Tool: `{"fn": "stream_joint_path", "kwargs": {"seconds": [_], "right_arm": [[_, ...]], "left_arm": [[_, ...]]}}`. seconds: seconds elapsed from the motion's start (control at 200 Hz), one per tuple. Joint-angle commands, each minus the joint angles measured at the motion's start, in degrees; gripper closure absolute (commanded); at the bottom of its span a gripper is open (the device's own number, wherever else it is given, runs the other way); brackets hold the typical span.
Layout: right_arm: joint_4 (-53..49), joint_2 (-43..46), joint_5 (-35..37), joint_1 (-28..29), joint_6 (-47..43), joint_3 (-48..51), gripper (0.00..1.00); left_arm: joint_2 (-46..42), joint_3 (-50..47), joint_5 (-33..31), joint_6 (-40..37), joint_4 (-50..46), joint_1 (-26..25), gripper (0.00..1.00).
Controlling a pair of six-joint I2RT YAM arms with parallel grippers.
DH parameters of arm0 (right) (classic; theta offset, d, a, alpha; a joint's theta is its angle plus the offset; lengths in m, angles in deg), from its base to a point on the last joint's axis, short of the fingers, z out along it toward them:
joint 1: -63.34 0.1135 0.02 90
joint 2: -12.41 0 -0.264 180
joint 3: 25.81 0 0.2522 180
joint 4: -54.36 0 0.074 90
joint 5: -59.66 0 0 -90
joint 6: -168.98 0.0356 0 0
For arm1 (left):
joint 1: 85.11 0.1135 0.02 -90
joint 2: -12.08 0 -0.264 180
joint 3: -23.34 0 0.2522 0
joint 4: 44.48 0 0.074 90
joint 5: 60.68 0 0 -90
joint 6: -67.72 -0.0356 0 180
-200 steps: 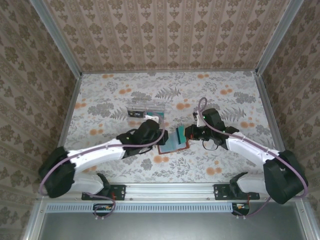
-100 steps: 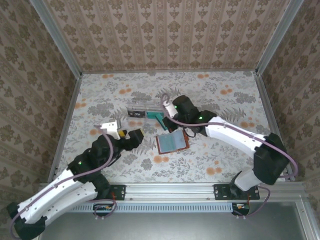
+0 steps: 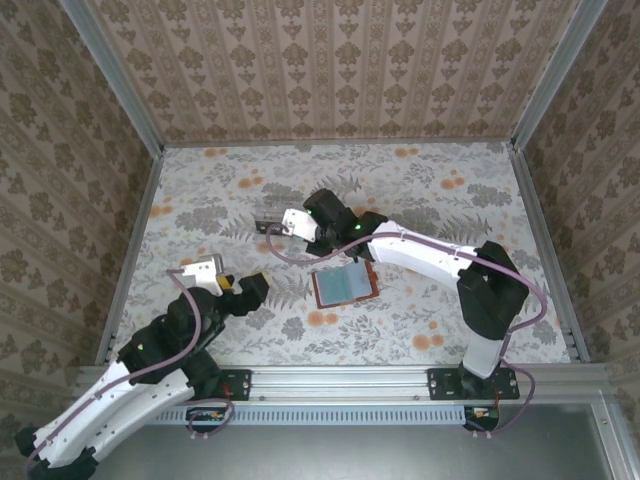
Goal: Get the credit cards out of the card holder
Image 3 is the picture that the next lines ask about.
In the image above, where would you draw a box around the clear acrylic card box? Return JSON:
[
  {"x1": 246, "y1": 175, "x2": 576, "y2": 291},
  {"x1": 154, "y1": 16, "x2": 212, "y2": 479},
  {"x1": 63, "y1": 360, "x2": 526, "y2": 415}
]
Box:
[{"x1": 251, "y1": 199, "x2": 307, "y2": 247}]

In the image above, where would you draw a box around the brown leather card holder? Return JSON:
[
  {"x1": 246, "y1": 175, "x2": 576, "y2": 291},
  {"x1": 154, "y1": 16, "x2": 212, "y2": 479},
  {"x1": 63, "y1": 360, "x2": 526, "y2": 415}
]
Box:
[{"x1": 310, "y1": 262, "x2": 380, "y2": 311}]

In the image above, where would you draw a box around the small controller board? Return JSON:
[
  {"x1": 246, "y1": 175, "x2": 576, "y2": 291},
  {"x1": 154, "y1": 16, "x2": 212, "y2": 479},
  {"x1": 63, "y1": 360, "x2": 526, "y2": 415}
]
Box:
[
  {"x1": 187, "y1": 407, "x2": 227, "y2": 434},
  {"x1": 463, "y1": 405, "x2": 501, "y2": 432}
]

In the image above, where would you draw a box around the grey metal panel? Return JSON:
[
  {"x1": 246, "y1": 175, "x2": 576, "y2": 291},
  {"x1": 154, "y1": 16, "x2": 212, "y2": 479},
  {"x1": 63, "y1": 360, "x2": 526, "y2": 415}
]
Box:
[{"x1": 89, "y1": 424, "x2": 619, "y2": 480}]

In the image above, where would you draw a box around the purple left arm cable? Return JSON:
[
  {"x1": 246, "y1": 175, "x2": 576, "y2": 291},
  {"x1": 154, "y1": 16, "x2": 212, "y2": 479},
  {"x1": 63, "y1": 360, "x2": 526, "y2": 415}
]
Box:
[{"x1": 22, "y1": 268, "x2": 236, "y2": 480}]

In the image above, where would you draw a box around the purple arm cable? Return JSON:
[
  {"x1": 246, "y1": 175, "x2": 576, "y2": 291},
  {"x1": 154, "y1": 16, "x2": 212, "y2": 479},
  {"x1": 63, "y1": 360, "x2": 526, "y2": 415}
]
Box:
[
  {"x1": 264, "y1": 223, "x2": 547, "y2": 441},
  {"x1": 22, "y1": 268, "x2": 236, "y2": 480}
]

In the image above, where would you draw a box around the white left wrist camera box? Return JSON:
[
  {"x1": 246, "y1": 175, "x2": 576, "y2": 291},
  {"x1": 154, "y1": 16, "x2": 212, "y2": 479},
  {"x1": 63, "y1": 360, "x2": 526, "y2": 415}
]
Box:
[{"x1": 179, "y1": 254, "x2": 225, "y2": 294}]

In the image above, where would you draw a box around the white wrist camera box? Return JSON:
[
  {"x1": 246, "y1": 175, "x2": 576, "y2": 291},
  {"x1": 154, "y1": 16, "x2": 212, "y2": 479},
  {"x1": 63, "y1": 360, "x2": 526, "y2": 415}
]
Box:
[
  {"x1": 282, "y1": 208, "x2": 320, "y2": 242},
  {"x1": 179, "y1": 254, "x2": 225, "y2": 294}
]

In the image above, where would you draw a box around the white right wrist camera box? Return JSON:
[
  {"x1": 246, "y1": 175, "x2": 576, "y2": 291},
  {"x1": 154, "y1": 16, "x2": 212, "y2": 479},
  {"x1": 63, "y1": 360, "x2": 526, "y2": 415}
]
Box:
[{"x1": 282, "y1": 208, "x2": 320, "y2": 242}]

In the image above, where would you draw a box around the thin aluminium table edge rail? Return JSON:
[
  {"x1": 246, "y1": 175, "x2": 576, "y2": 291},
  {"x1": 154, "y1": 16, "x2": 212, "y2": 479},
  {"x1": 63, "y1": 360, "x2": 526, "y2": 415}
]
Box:
[{"x1": 162, "y1": 140, "x2": 514, "y2": 150}]

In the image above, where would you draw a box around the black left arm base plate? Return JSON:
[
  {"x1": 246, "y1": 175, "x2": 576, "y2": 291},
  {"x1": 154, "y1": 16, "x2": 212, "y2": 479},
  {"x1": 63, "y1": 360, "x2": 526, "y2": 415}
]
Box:
[{"x1": 164, "y1": 368, "x2": 252, "y2": 402}]

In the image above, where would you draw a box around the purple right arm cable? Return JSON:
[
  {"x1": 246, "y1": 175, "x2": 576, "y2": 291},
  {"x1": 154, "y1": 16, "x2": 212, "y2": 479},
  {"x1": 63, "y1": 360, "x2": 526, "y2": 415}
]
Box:
[{"x1": 264, "y1": 223, "x2": 547, "y2": 441}]

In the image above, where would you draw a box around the aluminium side rail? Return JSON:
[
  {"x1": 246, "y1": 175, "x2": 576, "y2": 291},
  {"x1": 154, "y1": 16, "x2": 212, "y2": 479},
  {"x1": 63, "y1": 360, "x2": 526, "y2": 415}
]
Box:
[
  {"x1": 507, "y1": 144, "x2": 594, "y2": 364},
  {"x1": 94, "y1": 147, "x2": 166, "y2": 366}
]

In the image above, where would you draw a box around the aluminium mounting rail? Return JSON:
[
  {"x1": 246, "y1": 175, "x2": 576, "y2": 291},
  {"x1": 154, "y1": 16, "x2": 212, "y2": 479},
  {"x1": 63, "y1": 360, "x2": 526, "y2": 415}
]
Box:
[{"x1": 74, "y1": 363, "x2": 614, "y2": 402}]

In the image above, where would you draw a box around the grey slotted cable duct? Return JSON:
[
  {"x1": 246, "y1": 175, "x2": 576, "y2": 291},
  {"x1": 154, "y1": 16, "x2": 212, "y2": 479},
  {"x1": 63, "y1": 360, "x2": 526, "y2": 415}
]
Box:
[{"x1": 154, "y1": 405, "x2": 469, "y2": 426}]

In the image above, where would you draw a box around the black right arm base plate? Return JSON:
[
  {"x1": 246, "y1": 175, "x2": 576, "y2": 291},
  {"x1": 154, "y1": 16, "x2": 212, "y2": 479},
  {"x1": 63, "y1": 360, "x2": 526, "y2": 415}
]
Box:
[{"x1": 427, "y1": 367, "x2": 521, "y2": 401}]

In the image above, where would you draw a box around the aluminium frame post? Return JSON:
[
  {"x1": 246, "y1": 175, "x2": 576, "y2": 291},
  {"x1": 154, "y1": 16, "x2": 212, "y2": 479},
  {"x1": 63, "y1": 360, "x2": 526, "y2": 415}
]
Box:
[
  {"x1": 510, "y1": 0, "x2": 614, "y2": 151},
  {"x1": 58, "y1": 0, "x2": 166, "y2": 154}
]

